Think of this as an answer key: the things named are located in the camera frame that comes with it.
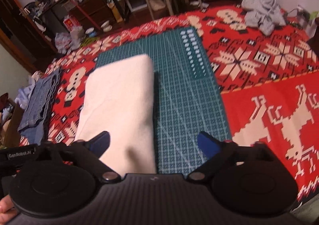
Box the white knit v-neck sweater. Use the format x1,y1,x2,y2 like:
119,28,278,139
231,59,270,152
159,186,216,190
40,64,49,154
75,54,156,176

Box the person left hand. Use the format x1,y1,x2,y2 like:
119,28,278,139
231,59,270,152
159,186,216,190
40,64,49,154
0,195,18,224

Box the folded blue jeans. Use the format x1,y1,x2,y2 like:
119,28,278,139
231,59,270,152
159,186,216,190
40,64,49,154
18,68,62,145

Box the green cutting mat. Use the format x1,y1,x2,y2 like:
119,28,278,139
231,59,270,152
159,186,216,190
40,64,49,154
96,27,231,175

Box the red patterned christmas blanket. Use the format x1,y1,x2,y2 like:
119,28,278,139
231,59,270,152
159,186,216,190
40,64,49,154
18,4,319,203

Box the white plastic bag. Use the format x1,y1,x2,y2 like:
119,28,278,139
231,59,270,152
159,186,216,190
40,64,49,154
55,33,72,55

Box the blue white ceramic bowl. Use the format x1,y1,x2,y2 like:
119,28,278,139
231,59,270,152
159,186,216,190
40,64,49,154
85,27,97,37

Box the brown wooden drawer cabinet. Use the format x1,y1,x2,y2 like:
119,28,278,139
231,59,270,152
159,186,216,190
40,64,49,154
69,0,117,29

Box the grey crumpled garment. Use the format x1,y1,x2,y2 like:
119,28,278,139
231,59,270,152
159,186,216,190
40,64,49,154
241,0,286,36

